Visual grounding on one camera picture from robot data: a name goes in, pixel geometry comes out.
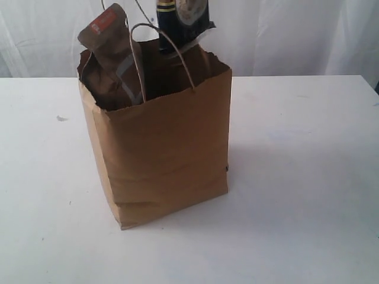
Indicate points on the brown pouch with orange label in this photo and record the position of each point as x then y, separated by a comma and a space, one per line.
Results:
109, 72

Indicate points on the white backdrop curtain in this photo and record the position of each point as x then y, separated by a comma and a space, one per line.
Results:
255, 38

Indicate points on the brown paper bag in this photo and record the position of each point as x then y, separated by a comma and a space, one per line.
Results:
171, 151

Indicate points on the spaghetti pasta packet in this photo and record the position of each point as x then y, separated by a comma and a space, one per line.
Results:
182, 22

